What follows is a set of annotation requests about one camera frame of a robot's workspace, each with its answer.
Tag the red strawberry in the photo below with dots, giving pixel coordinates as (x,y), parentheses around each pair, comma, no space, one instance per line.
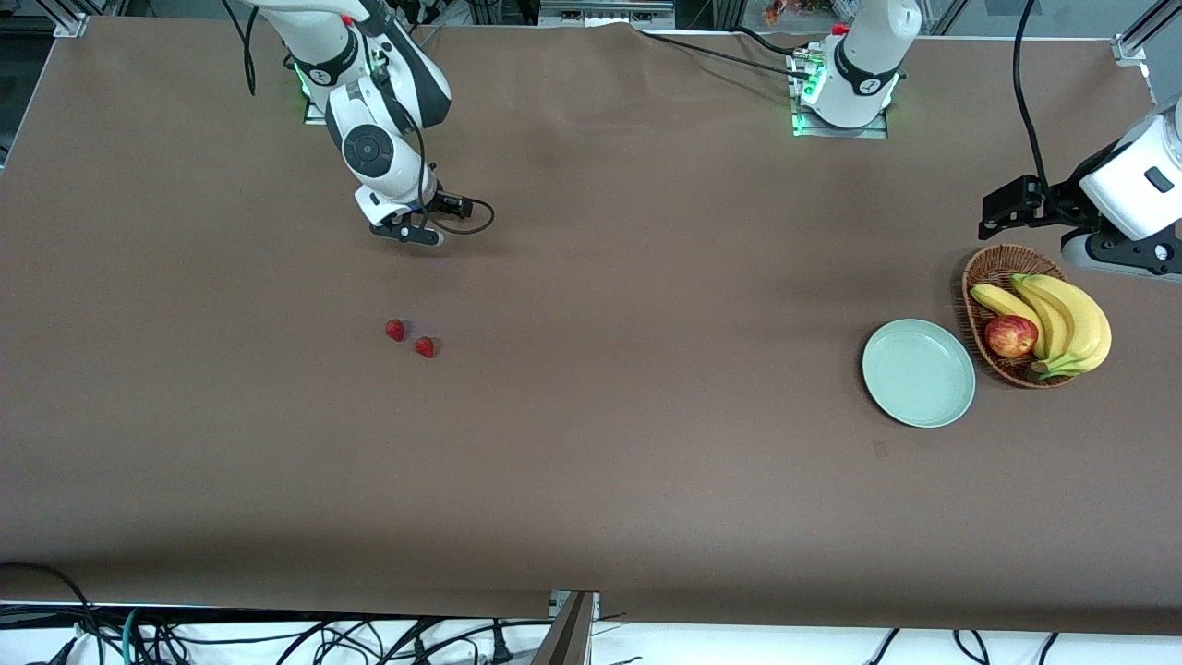
(395,330)
(425,347)

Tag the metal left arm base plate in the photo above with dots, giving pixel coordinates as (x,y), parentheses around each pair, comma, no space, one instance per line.
(873,132)

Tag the aluminium frame with sockets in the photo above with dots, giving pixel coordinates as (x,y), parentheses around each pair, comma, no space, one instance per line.
(600,17)

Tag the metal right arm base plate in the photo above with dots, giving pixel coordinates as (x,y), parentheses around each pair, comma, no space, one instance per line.
(314,115)

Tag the colourful plastic toys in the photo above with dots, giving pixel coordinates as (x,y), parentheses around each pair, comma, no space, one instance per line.
(780,11)

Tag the brown table cover sheet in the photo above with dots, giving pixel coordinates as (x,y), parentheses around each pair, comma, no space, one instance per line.
(591,462)

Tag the pale green round plate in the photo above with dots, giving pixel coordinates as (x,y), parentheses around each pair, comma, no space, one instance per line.
(919,373)

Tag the aluminium frame bracket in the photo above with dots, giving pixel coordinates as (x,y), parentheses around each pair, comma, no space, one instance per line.
(69,23)
(1128,51)

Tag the yellow banana bunch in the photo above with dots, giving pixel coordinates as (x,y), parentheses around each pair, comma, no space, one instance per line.
(1076,319)

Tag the aluminium profile post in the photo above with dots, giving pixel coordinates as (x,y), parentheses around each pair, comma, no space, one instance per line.
(568,637)

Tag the brown wicker basket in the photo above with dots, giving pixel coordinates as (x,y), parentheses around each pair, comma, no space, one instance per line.
(993,268)

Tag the red apple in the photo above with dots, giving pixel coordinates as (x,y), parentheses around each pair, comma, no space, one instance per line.
(1009,336)

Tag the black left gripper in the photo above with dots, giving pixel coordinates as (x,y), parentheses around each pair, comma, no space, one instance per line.
(1062,205)

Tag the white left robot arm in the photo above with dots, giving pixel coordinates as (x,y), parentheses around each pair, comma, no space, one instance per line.
(868,55)

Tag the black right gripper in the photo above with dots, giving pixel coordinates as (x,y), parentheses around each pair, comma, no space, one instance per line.
(444,201)

